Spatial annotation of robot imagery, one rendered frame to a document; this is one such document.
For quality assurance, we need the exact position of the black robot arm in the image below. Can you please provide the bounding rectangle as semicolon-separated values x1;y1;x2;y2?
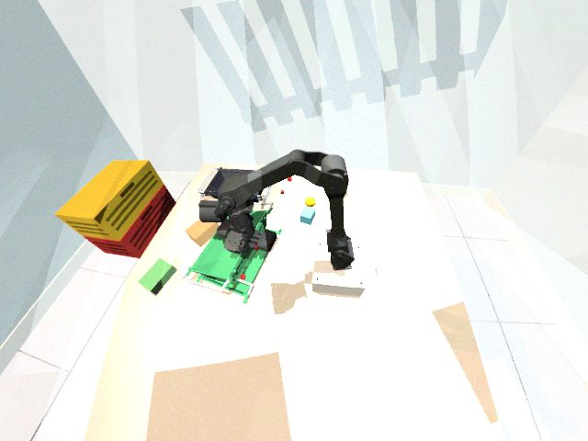
198;149;355;270

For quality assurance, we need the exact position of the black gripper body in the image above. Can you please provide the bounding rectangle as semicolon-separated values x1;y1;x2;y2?
217;216;277;252

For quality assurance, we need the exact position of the light blue cube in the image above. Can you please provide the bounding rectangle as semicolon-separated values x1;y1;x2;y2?
300;207;315;225

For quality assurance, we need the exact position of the tan cardboard box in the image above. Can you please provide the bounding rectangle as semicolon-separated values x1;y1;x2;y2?
185;220;219;247

